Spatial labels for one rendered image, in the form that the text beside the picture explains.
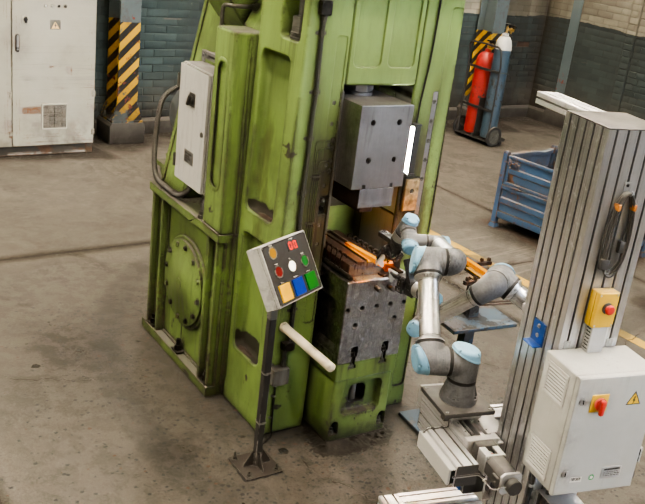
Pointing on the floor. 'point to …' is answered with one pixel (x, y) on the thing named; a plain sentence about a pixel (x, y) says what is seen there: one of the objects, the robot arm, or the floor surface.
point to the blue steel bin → (533, 190)
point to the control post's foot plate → (244, 464)
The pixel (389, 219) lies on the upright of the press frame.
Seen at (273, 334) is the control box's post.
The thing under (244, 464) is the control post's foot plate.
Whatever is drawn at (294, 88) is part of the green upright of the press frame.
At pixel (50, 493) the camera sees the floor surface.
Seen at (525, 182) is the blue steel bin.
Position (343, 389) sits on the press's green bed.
